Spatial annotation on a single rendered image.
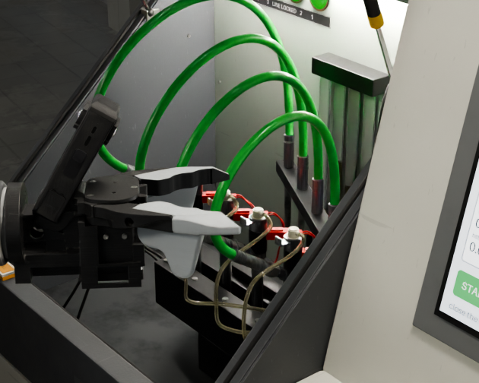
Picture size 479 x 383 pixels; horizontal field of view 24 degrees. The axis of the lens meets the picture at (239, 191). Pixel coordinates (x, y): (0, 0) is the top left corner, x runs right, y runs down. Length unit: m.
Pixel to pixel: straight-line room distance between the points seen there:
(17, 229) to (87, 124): 0.11
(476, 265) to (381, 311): 0.18
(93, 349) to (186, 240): 0.78
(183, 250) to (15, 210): 0.15
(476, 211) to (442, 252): 0.08
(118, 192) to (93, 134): 0.06
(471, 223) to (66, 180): 0.59
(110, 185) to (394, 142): 0.56
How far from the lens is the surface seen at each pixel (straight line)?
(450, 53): 1.40
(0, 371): 2.02
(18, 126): 5.03
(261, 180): 2.10
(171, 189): 1.02
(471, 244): 1.38
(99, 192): 0.96
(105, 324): 1.97
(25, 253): 0.98
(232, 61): 2.09
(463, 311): 1.40
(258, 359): 1.49
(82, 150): 0.94
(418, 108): 1.43
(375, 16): 1.45
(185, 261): 0.93
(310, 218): 1.72
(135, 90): 2.04
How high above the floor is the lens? 1.88
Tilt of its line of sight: 26 degrees down
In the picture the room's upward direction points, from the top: straight up
